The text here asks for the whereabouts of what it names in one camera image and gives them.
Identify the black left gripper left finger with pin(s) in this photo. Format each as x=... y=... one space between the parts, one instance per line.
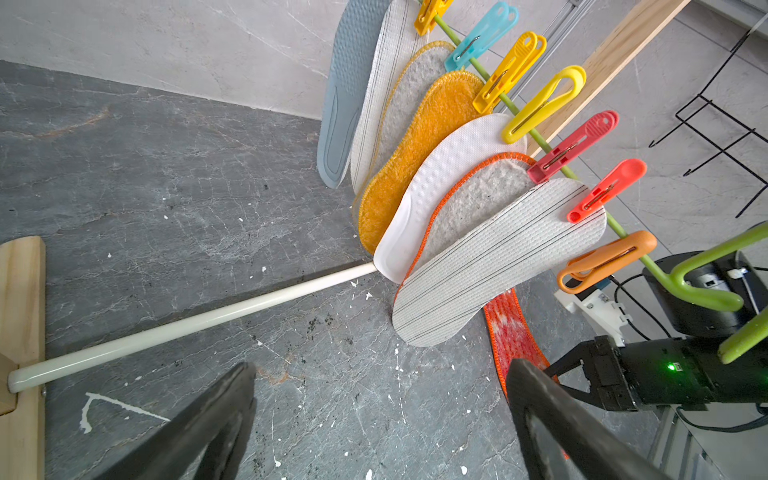
x=213 y=430

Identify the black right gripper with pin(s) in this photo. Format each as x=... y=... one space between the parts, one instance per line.
x=678 y=371

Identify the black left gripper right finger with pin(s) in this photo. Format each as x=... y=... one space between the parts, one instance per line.
x=549 y=422

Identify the red orange-edged insole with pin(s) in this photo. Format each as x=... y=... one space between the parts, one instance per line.
x=510 y=336

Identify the grey striped insole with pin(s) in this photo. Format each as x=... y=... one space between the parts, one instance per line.
x=397 y=42
x=525 y=238

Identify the grey felt orange-edged insole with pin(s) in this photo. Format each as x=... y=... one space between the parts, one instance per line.
x=480 y=194

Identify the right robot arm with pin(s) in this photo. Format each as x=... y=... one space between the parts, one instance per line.
x=718 y=305

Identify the white foam insole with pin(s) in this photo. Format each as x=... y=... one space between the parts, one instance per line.
x=446 y=164

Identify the yellow fuzzy insole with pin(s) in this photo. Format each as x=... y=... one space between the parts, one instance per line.
x=447 y=105

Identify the grey felt yellow-edged insole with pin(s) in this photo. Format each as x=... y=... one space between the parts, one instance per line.
x=401 y=105

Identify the blue-grey foam insole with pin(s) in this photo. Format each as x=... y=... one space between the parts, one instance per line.
x=353 y=51

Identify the wooden clothes rack frame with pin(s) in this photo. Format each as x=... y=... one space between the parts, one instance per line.
x=165 y=153

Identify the black wall hook rack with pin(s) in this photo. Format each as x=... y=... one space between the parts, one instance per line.
x=702 y=102

